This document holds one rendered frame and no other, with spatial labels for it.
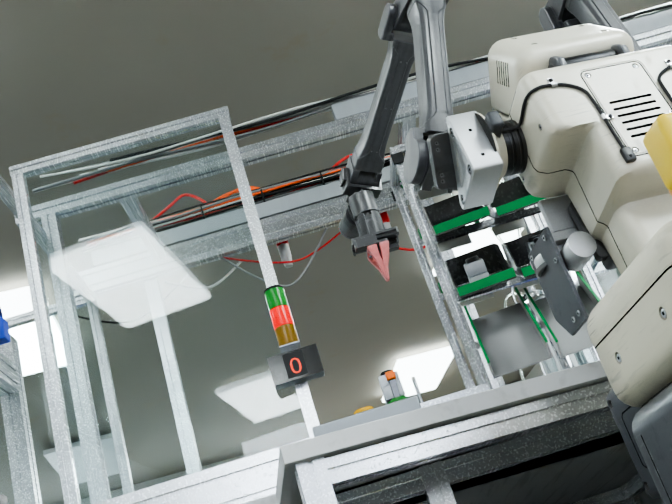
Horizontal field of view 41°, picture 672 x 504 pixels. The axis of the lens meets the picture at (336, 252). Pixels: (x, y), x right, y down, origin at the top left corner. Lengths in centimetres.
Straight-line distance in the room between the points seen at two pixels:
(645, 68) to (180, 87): 306
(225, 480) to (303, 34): 272
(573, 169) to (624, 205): 11
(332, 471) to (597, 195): 57
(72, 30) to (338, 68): 130
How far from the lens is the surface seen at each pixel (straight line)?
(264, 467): 181
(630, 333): 99
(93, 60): 405
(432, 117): 157
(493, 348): 205
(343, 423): 175
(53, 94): 419
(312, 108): 298
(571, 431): 178
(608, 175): 135
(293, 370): 214
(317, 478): 141
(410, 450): 145
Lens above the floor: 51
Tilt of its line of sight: 25 degrees up
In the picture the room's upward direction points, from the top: 18 degrees counter-clockwise
